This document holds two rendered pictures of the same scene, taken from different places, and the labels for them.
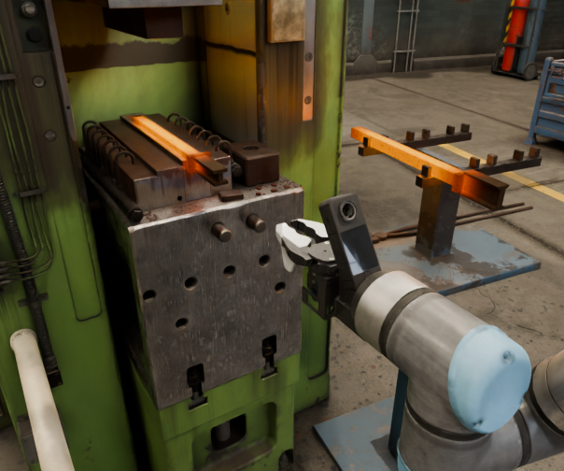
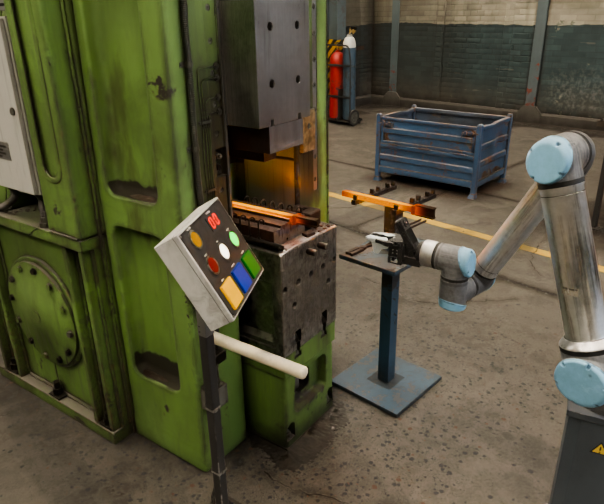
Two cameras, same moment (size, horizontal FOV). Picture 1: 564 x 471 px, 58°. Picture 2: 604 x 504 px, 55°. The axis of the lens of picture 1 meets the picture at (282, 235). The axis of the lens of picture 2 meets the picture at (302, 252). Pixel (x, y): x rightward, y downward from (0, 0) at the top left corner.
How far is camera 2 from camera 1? 1.42 m
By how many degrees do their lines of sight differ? 21
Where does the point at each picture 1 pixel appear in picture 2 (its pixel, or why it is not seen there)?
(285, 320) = (330, 300)
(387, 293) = (430, 245)
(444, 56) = not seen: hidden behind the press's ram
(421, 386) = (449, 268)
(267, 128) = (300, 197)
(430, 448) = (454, 288)
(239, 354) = (313, 322)
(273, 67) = (302, 165)
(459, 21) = not seen: hidden behind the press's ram
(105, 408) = (235, 378)
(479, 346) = (463, 251)
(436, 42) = not seen: hidden behind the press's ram
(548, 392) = (479, 266)
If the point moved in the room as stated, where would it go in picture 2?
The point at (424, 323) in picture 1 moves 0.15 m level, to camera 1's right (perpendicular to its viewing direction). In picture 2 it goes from (445, 250) to (483, 242)
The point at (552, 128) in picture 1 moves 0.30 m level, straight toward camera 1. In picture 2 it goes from (391, 166) to (393, 173)
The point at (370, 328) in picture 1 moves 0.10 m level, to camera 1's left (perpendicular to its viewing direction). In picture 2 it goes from (426, 258) to (400, 263)
